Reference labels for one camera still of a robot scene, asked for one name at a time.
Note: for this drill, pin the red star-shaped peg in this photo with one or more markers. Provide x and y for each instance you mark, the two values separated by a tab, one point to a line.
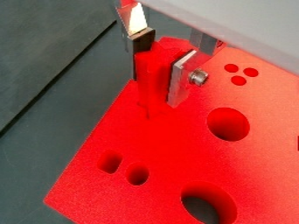
152	68

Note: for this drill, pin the red shape-sorting block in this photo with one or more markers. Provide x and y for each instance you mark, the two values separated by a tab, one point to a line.
226	147

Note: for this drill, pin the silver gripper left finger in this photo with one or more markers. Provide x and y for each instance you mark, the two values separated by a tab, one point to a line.
138	34

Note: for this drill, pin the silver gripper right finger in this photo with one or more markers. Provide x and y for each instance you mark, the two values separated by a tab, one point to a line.
187	68

